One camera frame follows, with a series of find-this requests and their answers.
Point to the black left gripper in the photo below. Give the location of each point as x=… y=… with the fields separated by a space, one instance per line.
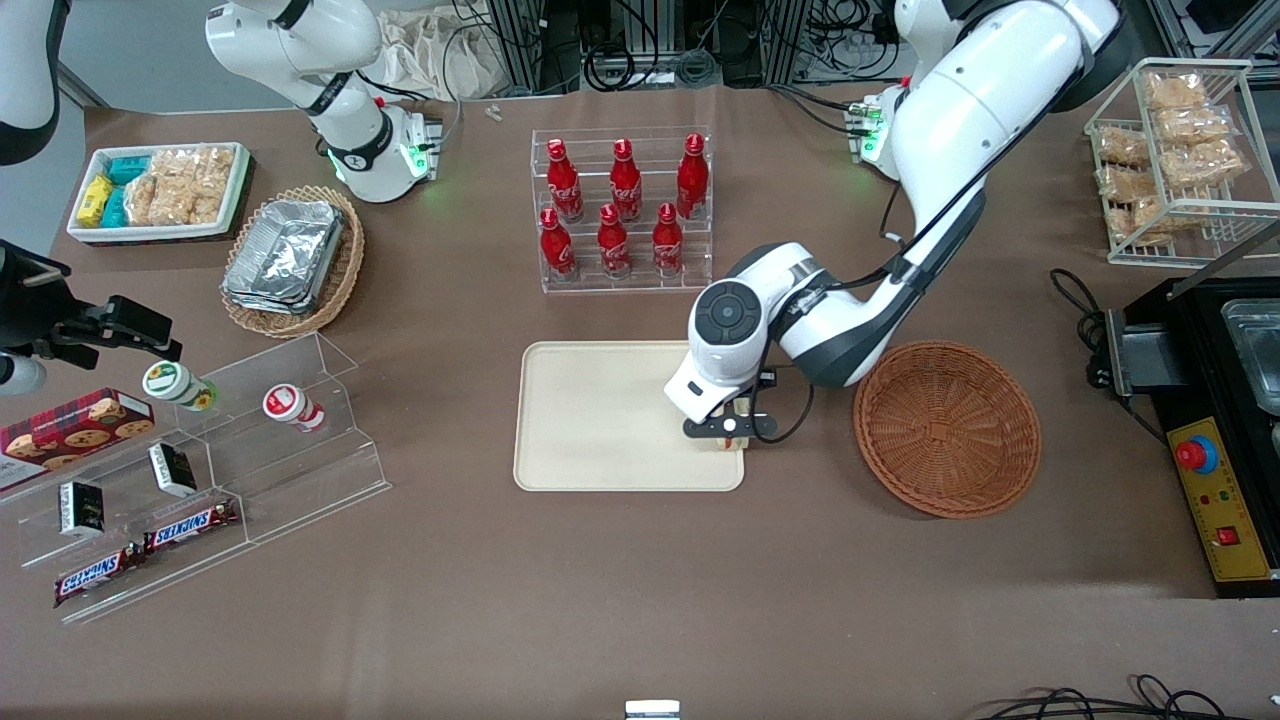
x=767 y=382

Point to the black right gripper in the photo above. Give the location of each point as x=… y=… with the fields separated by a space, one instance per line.
x=28 y=305

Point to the triangle sandwich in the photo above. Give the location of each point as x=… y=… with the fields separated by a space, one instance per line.
x=730 y=446

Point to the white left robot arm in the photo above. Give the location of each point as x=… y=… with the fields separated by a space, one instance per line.
x=980 y=90

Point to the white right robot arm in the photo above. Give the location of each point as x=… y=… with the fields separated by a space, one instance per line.
x=300 y=40

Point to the beige rectangular serving tray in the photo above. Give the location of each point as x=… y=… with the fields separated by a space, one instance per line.
x=600 y=420

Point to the round brown wicker basket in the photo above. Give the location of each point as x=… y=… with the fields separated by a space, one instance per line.
x=945 y=430

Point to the oval light wicker basket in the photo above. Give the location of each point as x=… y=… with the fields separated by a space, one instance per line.
x=345 y=280

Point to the green lid yogurt bottle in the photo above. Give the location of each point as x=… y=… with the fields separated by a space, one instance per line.
x=172 y=382

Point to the white rectangular snack bin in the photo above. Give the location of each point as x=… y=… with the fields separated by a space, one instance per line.
x=150 y=233

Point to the red plaid cookie box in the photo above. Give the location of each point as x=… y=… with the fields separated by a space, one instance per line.
x=70 y=435

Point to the teal snack box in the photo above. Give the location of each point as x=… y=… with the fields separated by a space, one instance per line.
x=128 y=170
x=115 y=208

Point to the yellow snack box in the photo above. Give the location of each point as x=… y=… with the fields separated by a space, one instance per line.
x=95 y=198

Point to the small black white box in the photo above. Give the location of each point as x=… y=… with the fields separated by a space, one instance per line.
x=172 y=470
x=82 y=510

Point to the clear rice cracker packs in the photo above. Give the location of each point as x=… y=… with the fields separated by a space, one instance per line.
x=180 y=185

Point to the clear acrylic bottle rack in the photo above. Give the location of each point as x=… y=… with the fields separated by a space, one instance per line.
x=640 y=282

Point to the stacked aluminium foil trays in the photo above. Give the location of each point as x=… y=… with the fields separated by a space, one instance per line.
x=285 y=255

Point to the red cola bottle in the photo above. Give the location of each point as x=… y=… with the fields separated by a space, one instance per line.
x=565 y=185
x=557 y=248
x=667 y=245
x=626 y=185
x=613 y=245
x=692 y=180

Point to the red lid yogurt bottle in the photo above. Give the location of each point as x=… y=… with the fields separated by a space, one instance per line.
x=290 y=405

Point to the snickers chocolate bar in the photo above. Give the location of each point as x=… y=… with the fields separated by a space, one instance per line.
x=190 y=524
x=95 y=575

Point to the clear acrylic step display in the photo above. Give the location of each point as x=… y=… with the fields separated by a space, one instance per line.
x=300 y=470

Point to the small white silver block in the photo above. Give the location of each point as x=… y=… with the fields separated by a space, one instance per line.
x=652 y=710

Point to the white plastic bag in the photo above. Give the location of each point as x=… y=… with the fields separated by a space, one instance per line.
x=440 y=55

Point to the clear pack of crackers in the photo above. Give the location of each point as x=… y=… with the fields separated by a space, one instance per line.
x=1165 y=218
x=1130 y=183
x=1192 y=126
x=1173 y=92
x=1203 y=163
x=1122 y=145

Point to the red emergency stop button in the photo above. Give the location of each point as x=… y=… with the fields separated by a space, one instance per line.
x=1196 y=455

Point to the black countertop appliance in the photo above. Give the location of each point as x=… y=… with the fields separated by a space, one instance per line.
x=1195 y=350

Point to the yellow control box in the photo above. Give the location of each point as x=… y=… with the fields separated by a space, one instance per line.
x=1230 y=500

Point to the grey metal bar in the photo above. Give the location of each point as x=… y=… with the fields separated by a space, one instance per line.
x=1225 y=262

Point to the steel appliance pan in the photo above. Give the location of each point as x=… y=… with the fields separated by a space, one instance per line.
x=1258 y=350

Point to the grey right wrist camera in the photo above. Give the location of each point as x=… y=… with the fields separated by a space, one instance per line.
x=18 y=375

